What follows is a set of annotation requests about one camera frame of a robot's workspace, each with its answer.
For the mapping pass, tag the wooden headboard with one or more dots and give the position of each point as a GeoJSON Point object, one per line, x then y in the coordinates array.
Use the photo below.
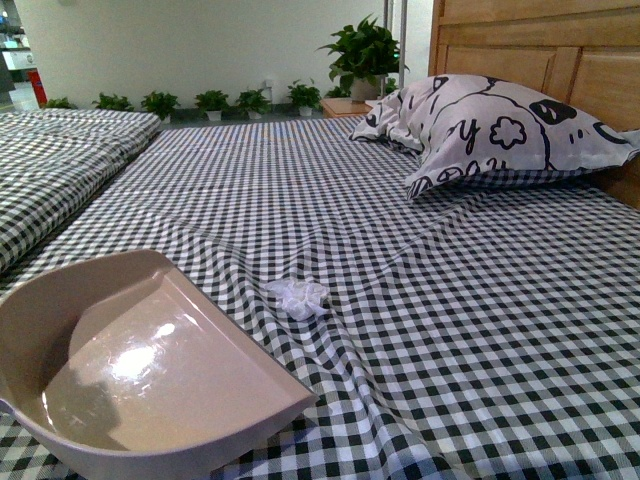
{"type": "Point", "coordinates": [584, 53]}

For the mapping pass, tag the crumpled white tissue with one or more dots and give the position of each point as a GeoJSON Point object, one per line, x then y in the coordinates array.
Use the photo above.
{"type": "Point", "coordinates": [299, 299]}

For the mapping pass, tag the far wooden nightstand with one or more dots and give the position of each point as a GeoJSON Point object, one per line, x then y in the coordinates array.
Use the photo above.
{"type": "Point", "coordinates": [343, 107]}

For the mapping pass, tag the beige plastic dustpan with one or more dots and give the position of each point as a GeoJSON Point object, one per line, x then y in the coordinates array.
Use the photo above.
{"type": "Point", "coordinates": [123, 369]}

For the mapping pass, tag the cartoon print pillow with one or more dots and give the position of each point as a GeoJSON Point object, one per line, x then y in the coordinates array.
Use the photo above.
{"type": "Point", "coordinates": [483, 131]}

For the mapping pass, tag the small potted plant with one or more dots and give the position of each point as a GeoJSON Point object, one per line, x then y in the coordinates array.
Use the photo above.
{"type": "Point", "coordinates": [253, 103]}
{"type": "Point", "coordinates": [213, 103]}
{"type": "Point", "coordinates": [58, 103]}
{"type": "Point", "coordinates": [162, 104]}
{"type": "Point", "coordinates": [305, 97]}
{"type": "Point", "coordinates": [113, 102]}

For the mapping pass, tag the large potted green plant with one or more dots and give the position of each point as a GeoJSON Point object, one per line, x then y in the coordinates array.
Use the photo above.
{"type": "Point", "coordinates": [367, 54]}

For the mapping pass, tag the folded checkered blanket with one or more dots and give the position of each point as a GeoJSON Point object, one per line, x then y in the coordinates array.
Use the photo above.
{"type": "Point", "coordinates": [53, 160]}

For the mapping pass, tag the metal pole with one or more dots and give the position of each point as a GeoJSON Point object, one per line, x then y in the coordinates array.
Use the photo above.
{"type": "Point", "coordinates": [402, 42]}

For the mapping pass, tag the black white checkered bedsheet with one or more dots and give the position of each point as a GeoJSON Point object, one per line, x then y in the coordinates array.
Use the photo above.
{"type": "Point", "coordinates": [471, 334]}

